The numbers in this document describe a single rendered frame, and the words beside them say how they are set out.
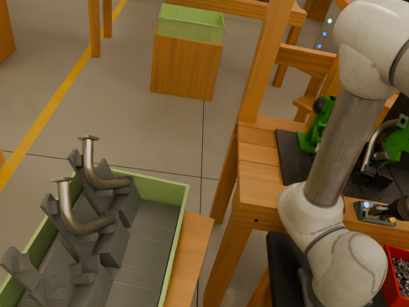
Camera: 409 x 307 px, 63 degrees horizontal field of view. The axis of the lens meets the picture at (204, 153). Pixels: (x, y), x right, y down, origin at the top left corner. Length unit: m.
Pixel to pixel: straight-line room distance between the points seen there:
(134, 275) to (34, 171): 1.72
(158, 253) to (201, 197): 1.39
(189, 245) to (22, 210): 1.44
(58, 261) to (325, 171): 0.74
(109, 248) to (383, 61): 0.87
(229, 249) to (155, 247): 0.47
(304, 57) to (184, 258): 1.10
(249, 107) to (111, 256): 1.03
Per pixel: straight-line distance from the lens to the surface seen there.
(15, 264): 0.87
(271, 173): 1.52
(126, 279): 1.13
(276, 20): 1.57
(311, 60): 1.77
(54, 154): 2.83
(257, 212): 1.36
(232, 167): 2.00
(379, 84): 0.75
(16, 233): 2.37
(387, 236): 1.59
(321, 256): 1.05
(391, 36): 0.70
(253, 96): 1.72
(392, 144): 1.63
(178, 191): 1.26
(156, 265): 1.16
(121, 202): 1.21
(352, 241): 1.01
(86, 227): 1.00
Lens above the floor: 1.84
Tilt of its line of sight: 40 degrees down
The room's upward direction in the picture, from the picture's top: 13 degrees clockwise
